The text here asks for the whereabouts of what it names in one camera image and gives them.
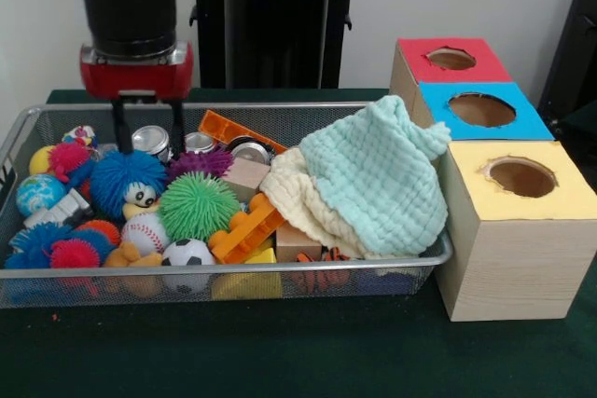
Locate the small baseball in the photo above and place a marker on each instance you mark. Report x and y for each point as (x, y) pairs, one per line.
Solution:
(144, 232)

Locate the mint waffle cloth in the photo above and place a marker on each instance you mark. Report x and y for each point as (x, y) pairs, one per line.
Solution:
(373, 183)

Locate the orange flat toy plate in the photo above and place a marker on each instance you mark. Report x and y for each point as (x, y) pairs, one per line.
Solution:
(224, 125)

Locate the dark green table cloth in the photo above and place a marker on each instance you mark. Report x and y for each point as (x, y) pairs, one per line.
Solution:
(280, 351)

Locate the globe print ball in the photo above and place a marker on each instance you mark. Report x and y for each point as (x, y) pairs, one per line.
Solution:
(41, 195)

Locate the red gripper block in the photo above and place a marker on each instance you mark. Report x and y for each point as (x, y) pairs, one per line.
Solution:
(135, 78)

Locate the black chair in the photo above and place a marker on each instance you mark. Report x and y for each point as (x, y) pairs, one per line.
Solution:
(576, 34)

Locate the blue spiky toy with eyes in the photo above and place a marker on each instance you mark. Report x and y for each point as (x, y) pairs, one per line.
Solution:
(121, 174)

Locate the small soccer ball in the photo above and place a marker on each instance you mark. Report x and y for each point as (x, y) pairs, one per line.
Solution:
(186, 253)

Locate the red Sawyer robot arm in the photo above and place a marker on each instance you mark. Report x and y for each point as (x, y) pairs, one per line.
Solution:
(126, 6)

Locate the purple spiky ball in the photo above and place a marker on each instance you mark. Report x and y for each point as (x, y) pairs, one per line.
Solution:
(200, 165)

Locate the silver drink can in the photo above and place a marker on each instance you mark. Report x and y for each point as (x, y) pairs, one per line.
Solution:
(151, 141)

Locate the green spiky ball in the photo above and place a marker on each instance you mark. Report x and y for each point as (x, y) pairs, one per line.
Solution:
(198, 207)

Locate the orange toy brick with pegs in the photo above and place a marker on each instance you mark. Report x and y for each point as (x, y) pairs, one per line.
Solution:
(247, 235)

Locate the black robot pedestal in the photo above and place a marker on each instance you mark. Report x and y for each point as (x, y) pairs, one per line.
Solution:
(280, 20)

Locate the cream waffle cloth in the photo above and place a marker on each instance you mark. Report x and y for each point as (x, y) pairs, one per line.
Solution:
(298, 193)

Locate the wooden box with three holes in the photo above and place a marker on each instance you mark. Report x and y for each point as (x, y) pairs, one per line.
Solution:
(513, 267)

